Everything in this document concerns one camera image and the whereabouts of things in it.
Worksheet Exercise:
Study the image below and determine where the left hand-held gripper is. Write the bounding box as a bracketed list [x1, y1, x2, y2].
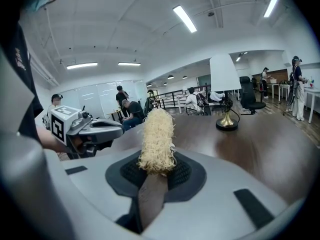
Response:
[49, 105, 125, 160]

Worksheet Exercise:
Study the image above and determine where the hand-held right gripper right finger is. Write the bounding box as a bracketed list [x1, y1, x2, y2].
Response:
[142, 147, 306, 240]

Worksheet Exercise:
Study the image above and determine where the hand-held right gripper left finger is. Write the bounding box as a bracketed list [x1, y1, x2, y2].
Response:
[61, 150, 149, 222]

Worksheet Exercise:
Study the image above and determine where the tan bristle brush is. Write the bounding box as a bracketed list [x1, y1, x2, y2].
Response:
[137, 108, 177, 177]

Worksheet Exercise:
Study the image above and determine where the person's left forearm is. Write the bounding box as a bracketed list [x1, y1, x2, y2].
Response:
[36, 125, 74, 154]

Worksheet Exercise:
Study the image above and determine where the person's left hand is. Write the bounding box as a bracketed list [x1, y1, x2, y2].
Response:
[71, 135, 87, 154]

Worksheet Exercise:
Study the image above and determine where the small wooden desk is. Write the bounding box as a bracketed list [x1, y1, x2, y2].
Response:
[106, 110, 125, 121]

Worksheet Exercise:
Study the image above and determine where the frosted glass partition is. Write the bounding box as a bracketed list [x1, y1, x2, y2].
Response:
[59, 80, 148, 120]

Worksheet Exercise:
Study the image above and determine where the black and white railing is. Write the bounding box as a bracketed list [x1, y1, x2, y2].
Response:
[156, 85, 212, 110]

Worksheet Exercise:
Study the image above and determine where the black office chair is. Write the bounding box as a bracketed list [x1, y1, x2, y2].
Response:
[209, 90, 226, 105]
[239, 75, 267, 115]

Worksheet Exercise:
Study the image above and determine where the white cloth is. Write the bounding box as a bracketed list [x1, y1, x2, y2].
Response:
[209, 91, 225, 102]

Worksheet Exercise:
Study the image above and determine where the person's black t-shirt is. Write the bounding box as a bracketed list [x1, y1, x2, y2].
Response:
[0, 8, 45, 145]

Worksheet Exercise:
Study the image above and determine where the white shade brass table lamp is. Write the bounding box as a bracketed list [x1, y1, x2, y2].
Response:
[209, 53, 242, 132]

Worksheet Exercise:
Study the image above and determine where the white table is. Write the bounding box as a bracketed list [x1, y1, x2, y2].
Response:
[303, 86, 320, 124]
[278, 83, 291, 102]

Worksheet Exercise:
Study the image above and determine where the dark green wall board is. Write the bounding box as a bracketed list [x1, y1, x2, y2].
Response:
[197, 75, 211, 86]

